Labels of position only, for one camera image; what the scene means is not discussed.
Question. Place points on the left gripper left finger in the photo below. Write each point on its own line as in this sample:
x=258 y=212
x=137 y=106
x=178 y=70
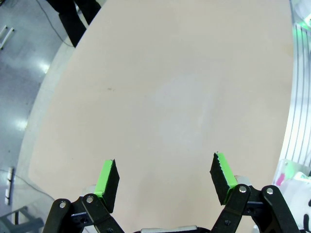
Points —
x=104 y=194

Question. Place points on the aluminium frame rail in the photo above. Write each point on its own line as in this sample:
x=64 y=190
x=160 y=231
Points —
x=297 y=97

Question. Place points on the black trousers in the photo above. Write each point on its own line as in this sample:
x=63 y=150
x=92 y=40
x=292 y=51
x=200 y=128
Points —
x=73 y=17

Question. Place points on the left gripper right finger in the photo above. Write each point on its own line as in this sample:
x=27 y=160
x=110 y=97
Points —
x=239 y=201

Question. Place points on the metal floor bracket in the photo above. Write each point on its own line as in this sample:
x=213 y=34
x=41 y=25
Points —
x=6 y=36

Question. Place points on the grey chair base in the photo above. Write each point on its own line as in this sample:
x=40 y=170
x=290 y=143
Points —
x=22 y=218

